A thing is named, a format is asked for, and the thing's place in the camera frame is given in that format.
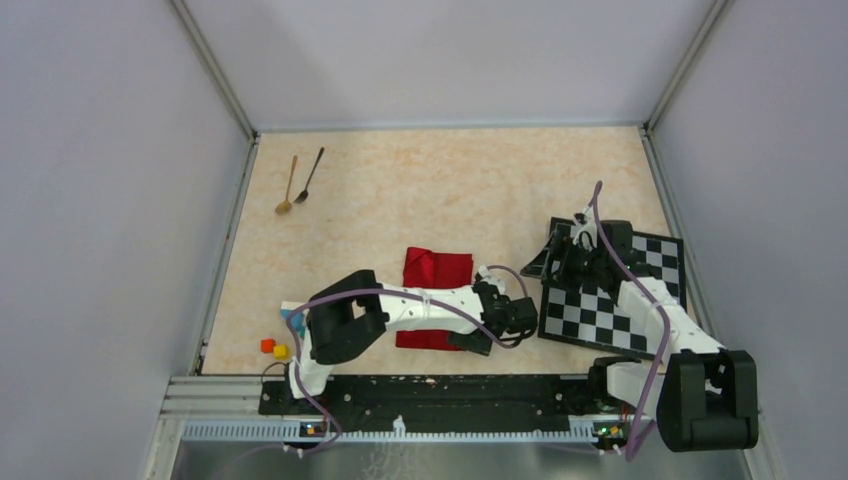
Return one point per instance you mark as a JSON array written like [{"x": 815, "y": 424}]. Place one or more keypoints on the black fork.
[{"x": 303, "y": 195}]

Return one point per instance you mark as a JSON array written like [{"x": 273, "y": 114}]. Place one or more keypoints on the yellow cube block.
[{"x": 280, "y": 352}]

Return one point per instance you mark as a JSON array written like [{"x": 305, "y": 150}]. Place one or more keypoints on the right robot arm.
[{"x": 623, "y": 292}]

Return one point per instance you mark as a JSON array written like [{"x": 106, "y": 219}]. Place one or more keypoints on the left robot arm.
[{"x": 342, "y": 321}]

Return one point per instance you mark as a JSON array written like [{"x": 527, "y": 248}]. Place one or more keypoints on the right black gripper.
[{"x": 559, "y": 245}]

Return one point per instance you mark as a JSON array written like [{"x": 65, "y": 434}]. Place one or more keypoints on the black white checkerboard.
[{"x": 589, "y": 318}]

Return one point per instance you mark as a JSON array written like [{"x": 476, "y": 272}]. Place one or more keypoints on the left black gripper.
[{"x": 455, "y": 339}]

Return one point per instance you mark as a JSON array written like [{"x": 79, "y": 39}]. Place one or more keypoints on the red cloth napkin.
[{"x": 427, "y": 269}]

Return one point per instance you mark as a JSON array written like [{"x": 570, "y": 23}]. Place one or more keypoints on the aluminium front rail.
[{"x": 233, "y": 403}]

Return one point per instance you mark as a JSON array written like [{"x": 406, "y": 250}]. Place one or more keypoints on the orange round block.
[{"x": 267, "y": 345}]

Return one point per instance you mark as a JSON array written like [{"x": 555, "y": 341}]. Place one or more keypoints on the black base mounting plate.
[{"x": 446, "y": 403}]

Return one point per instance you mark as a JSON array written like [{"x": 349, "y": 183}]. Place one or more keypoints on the gold spoon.
[{"x": 286, "y": 204}]

